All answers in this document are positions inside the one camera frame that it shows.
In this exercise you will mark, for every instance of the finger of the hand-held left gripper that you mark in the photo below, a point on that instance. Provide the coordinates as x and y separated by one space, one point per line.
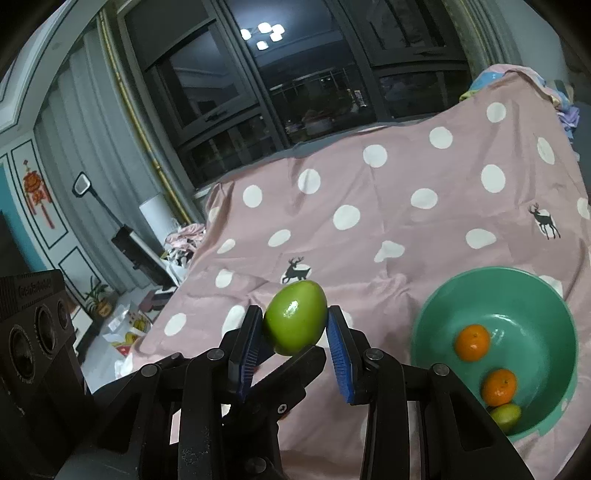
286 387

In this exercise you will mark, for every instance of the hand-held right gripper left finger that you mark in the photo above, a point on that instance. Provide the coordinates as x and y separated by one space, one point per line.
248 350

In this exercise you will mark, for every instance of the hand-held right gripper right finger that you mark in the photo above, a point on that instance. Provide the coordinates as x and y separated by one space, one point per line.
340 357

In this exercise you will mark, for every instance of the green jujube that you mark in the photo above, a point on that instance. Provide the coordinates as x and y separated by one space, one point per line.
506 415
295 317

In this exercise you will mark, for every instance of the orange tangerine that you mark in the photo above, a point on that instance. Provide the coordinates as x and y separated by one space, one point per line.
473 342
499 386

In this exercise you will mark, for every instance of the green bowl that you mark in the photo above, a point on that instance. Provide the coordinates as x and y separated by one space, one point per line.
531 295

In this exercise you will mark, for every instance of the potted green plant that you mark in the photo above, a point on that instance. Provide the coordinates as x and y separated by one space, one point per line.
99 297

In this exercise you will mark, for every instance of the open white cardboard box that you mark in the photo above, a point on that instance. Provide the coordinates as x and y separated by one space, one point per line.
127 325

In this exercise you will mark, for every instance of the black flat box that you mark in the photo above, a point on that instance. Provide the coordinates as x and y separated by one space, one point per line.
159 299

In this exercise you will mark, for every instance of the pink polka dot blanket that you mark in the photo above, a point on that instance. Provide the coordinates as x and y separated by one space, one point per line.
392 258

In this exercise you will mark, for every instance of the white printed bag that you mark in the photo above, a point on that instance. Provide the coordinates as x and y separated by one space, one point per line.
178 263

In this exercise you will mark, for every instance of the pink clothes pile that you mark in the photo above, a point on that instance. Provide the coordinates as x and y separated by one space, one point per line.
184 235

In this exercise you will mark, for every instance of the black floor stand holder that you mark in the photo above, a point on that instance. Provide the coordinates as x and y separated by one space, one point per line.
83 184

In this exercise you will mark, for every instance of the grey curtain gold trim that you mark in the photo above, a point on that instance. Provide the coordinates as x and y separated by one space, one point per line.
147 138
517 32

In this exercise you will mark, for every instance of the dark glass window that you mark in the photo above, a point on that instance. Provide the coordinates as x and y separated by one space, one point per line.
295 83

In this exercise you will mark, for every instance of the pastel colourful cloth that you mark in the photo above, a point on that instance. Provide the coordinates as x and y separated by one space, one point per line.
521 76

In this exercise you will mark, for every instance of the red knot wall decoration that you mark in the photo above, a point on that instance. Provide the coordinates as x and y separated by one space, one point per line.
37 194

